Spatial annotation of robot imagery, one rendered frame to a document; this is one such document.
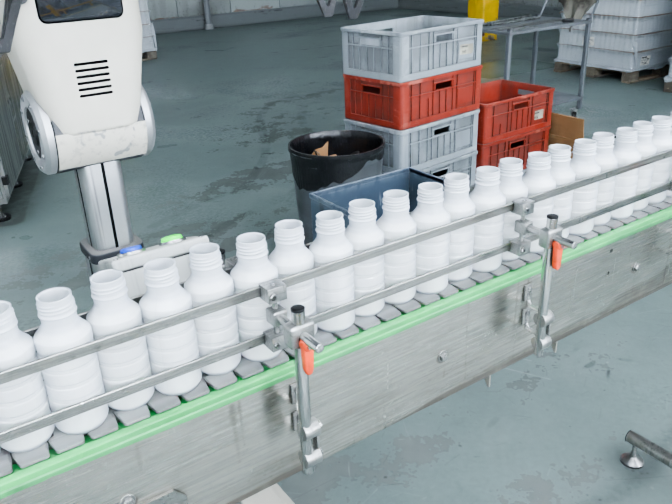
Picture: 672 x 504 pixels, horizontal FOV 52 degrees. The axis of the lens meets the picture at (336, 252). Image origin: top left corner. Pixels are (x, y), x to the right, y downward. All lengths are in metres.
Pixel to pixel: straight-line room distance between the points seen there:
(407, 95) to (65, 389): 2.65
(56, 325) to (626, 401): 2.16
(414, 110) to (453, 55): 0.34
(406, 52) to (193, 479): 2.56
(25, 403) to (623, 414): 2.09
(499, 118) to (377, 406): 3.03
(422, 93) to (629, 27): 4.85
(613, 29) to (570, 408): 6.00
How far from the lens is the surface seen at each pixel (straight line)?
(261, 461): 0.96
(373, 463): 2.25
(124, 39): 1.35
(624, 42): 8.03
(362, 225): 0.94
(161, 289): 0.81
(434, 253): 1.02
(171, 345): 0.83
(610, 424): 2.52
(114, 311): 0.80
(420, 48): 3.29
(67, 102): 1.33
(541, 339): 1.16
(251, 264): 0.85
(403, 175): 1.80
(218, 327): 0.85
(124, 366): 0.83
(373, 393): 1.02
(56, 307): 0.78
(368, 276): 0.96
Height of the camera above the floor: 1.50
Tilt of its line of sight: 25 degrees down
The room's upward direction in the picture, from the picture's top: 2 degrees counter-clockwise
